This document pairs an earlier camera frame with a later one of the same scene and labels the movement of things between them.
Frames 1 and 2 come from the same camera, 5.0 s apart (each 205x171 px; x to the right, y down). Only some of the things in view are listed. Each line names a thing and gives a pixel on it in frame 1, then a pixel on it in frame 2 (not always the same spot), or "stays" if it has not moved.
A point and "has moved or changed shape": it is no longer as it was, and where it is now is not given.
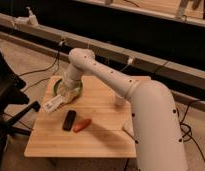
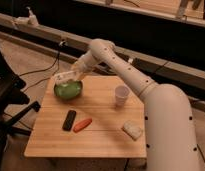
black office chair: [11, 106] stays
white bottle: [54, 103] has moved or changed shape
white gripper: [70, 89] → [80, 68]
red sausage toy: [82, 124] stays
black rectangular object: [69, 120] stays
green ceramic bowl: [68, 89] stays
